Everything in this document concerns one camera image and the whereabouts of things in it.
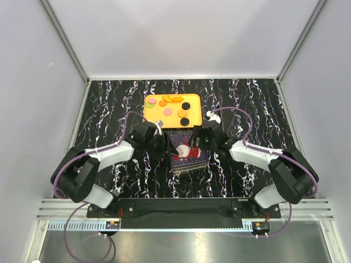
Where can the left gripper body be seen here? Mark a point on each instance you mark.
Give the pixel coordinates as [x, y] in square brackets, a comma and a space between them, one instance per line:
[156, 146]

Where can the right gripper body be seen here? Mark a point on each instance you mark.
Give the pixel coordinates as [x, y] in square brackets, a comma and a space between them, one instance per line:
[204, 144]

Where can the gold box lid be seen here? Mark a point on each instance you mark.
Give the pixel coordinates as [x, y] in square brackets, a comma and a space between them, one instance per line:
[180, 139]

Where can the clear cookie box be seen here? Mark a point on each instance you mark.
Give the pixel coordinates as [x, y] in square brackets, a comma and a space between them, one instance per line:
[180, 165]

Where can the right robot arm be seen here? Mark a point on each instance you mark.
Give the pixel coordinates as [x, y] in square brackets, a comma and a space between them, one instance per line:
[292, 175]

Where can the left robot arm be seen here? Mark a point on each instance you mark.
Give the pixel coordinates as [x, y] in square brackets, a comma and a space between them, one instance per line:
[75, 176]

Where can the black round cookie lower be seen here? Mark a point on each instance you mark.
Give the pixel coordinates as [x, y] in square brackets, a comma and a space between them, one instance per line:
[184, 121]

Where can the black round cookie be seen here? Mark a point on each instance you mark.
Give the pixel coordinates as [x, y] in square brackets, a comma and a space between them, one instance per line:
[185, 106]
[184, 121]

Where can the orange round cookie right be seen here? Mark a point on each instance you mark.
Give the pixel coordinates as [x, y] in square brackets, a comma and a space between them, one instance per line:
[182, 113]

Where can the orange plastic tray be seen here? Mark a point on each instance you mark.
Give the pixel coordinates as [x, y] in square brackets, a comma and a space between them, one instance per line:
[194, 114]

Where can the pink round cookie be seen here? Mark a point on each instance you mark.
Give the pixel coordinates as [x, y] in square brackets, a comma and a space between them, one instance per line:
[167, 112]

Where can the black round cookie upper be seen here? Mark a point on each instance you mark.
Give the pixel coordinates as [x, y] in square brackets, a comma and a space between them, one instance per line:
[185, 106]

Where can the small orange flower cookie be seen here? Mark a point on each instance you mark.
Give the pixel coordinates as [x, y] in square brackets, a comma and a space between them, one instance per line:
[162, 103]

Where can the pink green cookie upper left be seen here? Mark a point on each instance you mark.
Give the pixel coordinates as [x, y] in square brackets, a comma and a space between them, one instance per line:
[151, 103]

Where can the orange leaf cookie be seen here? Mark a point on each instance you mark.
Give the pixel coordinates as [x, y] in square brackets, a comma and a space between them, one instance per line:
[176, 99]

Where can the orange fish cookie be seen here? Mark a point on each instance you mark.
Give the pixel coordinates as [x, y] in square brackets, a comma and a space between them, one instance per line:
[166, 98]

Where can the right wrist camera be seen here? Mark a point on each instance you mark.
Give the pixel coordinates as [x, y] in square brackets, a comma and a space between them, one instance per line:
[213, 120]

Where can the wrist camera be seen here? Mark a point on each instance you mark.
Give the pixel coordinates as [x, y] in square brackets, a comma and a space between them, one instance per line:
[158, 125]
[213, 120]

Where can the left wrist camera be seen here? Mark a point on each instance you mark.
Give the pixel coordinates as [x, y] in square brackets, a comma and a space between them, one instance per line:
[158, 125]

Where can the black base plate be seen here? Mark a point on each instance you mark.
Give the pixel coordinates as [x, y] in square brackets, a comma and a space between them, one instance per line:
[183, 213]

